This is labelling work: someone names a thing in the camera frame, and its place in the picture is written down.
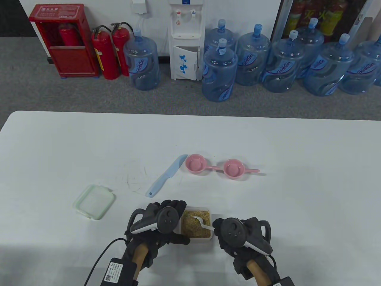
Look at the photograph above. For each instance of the row of blue water jugs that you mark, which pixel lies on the row of blue water jugs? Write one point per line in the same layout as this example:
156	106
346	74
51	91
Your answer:
220	74

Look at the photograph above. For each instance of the red fire extinguisher cabinet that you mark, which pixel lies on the red fire extinguisher cabinet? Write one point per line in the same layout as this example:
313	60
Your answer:
71	59

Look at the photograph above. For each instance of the person's right hand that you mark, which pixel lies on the person's right hand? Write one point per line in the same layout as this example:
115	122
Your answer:
229	250

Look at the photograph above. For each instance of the person's right forearm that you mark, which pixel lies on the person's right forearm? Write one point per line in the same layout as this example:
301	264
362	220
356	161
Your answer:
259	274

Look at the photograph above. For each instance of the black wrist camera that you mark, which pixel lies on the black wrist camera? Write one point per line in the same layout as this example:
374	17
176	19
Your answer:
241	268
151	259

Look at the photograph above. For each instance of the white wall box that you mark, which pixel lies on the white wall box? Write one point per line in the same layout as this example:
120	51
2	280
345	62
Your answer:
140	6

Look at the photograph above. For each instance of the grey leaning panel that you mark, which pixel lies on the grey leaning panel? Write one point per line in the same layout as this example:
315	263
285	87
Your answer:
364	26

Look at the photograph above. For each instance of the light blue plastic knife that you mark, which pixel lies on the light blue plastic knife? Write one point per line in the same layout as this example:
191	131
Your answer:
171	171

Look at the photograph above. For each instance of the clear plastic sesame container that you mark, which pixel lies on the clear plastic sesame container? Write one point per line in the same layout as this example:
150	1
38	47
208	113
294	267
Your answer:
196	240

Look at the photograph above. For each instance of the black grey hand controller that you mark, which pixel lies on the black grey hand controller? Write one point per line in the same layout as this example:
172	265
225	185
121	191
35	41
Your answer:
233	231
168	220

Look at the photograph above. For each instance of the large blue water bottle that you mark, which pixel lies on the large blue water bottle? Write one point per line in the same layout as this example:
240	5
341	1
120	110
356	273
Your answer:
141	65

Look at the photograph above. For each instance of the white plastic coffee spoon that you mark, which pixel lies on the white plastic coffee spoon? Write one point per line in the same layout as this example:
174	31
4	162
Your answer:
205	226

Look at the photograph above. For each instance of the white water dispenser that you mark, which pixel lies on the white water dispenser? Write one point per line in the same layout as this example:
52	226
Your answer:
184	35

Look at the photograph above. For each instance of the black labelled wrist box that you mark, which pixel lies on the black labelled wrist box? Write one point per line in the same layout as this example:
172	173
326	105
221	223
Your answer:
117	272
282	282

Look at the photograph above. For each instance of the white sesame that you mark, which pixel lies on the white sesame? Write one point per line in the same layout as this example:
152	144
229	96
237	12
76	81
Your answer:
190	229

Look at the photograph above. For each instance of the red fire extinguisher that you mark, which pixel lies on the red fire extinguisher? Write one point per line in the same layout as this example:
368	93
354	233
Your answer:
119	44
104	56

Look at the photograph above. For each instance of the clear green-rimmed container lid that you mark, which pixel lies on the clear green-rimmed container lid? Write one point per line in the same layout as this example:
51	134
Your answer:
93	202

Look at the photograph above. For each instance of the person's left forearm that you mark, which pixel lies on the person's left forearm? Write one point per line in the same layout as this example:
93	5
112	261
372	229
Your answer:
139	256

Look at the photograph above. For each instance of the person's left hand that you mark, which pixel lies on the person's left hand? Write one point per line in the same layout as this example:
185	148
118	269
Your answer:
166	241

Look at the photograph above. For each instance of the red extinguisher inside cabinet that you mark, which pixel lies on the red extinguisher inside cabinet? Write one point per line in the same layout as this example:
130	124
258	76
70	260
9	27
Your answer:
68	35

